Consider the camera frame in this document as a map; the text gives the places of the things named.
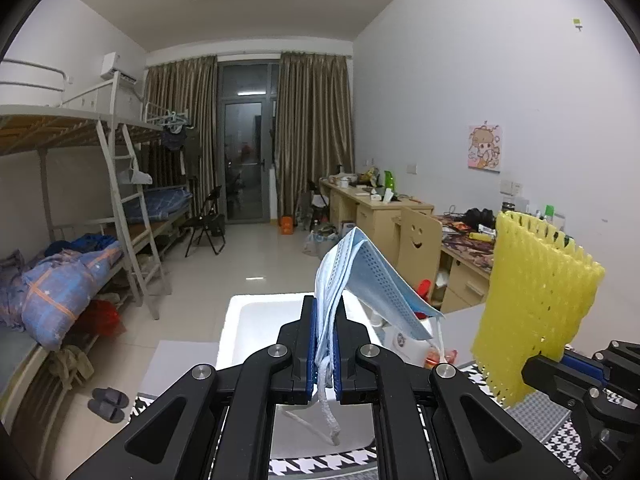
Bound blue surgical face mask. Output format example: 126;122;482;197
282;228;445;446

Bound houndstooth table cloth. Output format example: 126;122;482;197
130;358;640;480

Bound white lotion pump bottle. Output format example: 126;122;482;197
369;312;438;367

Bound white styrofoam box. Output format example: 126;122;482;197
215;292;374;458

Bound red snack packet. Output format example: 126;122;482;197
424;347;458;370

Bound orange bucket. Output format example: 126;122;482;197
279;216;295;235

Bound light wooden desk row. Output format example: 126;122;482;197
320;179;495;313

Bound wooden smiley face chair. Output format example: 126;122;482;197
396;208;442;300

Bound black headphones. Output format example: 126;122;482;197
461;208;496;231

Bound black folding chair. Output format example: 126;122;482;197
184;185;226;257

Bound dark slippers pair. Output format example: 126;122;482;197
87;387;129;424

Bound right brown curtain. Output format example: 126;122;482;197
274;52;355;217

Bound brown curtain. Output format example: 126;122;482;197
274;52;355;217
142;55;218;211

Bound blue patterned quilt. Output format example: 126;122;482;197
1;240;122;351

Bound white metal bunk bed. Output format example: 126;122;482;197
0;58;202;411

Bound glass balcony door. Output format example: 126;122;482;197
217;60;279;223

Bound left brown curtain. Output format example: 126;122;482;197
142;55;218;211

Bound white air conditioner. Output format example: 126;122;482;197
100;52;138;84

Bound white wall socket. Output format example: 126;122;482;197
500;179;523;197

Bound cartoon girl wall poster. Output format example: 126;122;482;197
466;122;502;172

